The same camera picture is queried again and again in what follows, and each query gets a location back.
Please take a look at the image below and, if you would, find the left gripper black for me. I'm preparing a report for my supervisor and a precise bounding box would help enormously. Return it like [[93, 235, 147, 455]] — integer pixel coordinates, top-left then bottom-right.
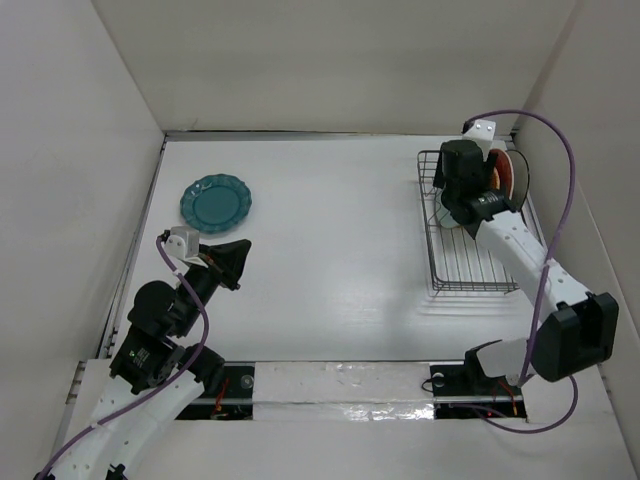
[[175, 237, 252, 335]]

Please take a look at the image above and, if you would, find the light blue flower plate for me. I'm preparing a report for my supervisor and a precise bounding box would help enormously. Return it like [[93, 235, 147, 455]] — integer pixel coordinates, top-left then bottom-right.
[[436, 204, 460, 229]]

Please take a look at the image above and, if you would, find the dark teal scalloped plate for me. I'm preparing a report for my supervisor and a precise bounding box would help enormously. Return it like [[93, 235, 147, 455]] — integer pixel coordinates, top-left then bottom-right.
[[179, 174, 252, 235]]

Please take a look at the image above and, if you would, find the red plate blue flower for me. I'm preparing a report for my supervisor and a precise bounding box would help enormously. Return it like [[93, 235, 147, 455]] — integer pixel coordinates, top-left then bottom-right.
[[490, 149, 514, 199]]

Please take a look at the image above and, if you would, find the grey tree plate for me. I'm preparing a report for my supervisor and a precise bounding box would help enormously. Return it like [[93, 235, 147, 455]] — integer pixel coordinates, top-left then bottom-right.
[[506, 149, 530, 210]]

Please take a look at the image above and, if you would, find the orange woven plate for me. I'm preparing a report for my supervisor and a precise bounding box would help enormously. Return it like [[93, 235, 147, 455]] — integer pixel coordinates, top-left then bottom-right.
[[490, 168, 501, 190]]

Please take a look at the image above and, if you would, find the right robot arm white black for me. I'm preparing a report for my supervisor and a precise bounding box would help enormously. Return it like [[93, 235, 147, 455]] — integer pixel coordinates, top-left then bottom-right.
[[434, 139, 619, 393]]

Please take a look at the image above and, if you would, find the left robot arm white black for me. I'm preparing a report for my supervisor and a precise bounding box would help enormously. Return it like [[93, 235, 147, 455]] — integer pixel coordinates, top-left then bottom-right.
[[36, 227, 252, 479]]

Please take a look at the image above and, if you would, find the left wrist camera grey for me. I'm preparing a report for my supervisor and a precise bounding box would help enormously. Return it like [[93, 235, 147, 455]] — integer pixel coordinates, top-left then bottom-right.
[[158, 226, 203, 265]]

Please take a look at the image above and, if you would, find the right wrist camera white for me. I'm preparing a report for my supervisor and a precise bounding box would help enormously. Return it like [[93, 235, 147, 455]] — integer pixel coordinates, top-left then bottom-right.
[[462, 119, 496, 151]]

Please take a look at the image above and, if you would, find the black wire dish rack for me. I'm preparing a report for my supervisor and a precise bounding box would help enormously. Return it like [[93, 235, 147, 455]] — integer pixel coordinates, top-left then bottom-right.
[[417, 150, 518, 294]]

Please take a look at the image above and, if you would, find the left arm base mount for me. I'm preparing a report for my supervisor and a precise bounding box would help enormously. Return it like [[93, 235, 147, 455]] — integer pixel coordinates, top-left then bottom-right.
[[177, 362, 255, 421]]

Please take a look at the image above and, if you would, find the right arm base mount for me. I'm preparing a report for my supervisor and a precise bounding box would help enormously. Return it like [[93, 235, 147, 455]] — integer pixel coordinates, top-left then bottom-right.
[[421, 363, 527, 420]]

